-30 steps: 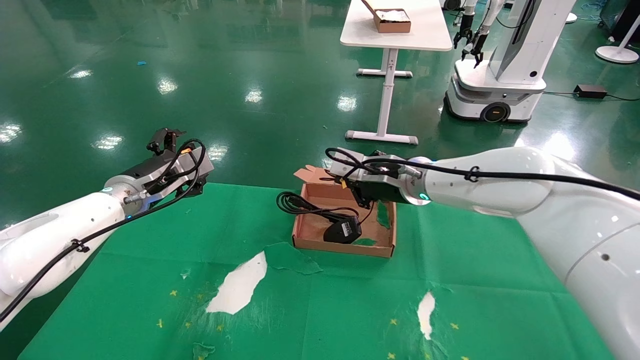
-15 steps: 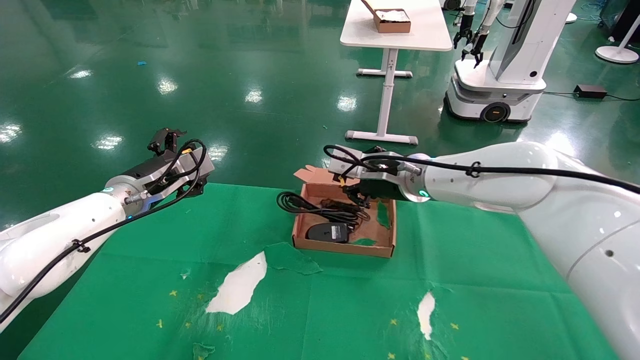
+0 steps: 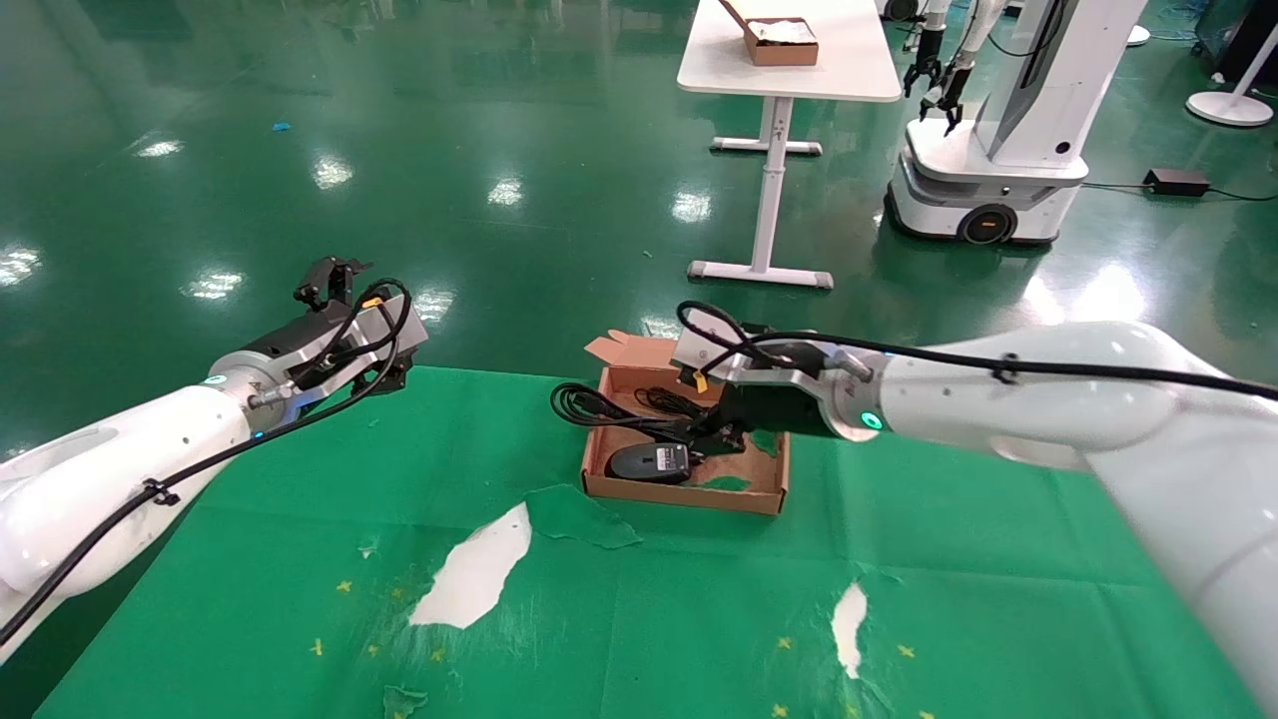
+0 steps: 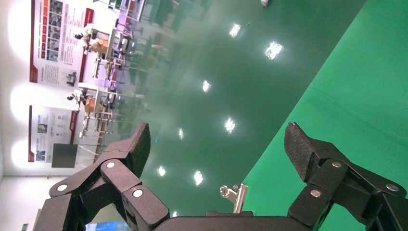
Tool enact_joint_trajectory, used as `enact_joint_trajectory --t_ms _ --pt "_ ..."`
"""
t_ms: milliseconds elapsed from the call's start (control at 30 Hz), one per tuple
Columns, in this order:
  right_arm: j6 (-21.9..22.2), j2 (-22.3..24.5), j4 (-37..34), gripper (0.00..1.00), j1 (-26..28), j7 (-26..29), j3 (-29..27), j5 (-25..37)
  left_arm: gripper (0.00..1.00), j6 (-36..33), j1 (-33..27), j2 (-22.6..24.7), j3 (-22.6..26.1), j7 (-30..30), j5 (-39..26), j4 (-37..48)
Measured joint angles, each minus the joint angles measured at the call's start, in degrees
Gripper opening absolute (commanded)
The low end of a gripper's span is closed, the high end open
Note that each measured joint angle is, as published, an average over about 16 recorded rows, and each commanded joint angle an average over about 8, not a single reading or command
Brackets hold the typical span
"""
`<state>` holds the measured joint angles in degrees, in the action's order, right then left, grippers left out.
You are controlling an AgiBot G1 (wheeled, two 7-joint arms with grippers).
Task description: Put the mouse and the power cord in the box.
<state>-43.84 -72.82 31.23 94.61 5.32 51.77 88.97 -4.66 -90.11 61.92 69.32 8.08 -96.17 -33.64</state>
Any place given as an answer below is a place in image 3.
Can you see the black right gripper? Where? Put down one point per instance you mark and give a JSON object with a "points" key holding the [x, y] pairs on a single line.
{"points": [[779, 409]]}

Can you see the green table cloth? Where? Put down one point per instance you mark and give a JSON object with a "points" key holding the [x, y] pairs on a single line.
{"points": [[699, 599]]}

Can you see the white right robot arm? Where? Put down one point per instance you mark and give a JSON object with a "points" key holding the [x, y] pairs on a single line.
{"points": [[1098, 399]]}

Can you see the small round white base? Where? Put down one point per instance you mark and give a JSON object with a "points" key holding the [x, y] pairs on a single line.
{"points": [[1138, 36]]}

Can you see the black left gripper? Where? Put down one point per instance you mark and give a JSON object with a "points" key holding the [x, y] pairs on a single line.
{"points": [[295, 345]]}

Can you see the open brown cardboard box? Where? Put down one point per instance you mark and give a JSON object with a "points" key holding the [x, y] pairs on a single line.
{"points": [[679, 497]]}

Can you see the white background table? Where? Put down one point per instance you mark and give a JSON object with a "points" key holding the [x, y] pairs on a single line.
{"points": [[859, 60]]}

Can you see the black cabinet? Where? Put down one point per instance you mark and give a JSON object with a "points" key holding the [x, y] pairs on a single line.
{"points": [[1248, 40]]}

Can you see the brown box with white contents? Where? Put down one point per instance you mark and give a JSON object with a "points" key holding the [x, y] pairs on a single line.
{"points": [[784, 45]]}

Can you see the white floor stand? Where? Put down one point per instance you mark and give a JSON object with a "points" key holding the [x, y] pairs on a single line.
{"points": [[1233, 110]]}

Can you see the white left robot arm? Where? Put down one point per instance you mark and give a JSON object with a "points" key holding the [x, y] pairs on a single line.
{"points": [[100, 479]]}

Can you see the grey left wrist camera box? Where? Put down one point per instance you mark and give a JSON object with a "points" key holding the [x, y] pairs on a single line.
{"points": [[384, 340]]}

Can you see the black wheel base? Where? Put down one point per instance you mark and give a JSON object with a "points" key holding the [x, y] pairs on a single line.
{"points": [[899, 8]]}

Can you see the black power adapter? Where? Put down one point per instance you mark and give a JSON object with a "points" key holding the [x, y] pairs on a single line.
{"points": [[1178, 182]]}

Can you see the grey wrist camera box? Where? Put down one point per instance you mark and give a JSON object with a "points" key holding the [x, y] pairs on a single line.
{"points": [[709, 355], [384, 340]]}

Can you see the white wheeled background robot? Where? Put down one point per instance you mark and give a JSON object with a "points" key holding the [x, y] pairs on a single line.
{"points": [[1028, 100]]}

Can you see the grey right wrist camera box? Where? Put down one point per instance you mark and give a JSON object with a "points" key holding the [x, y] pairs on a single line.
{"points": [[709, 355]]}

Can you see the background robot arm black gripper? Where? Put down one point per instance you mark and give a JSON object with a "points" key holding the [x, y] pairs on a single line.
{"points": [[927, 60], [954, 90]]}

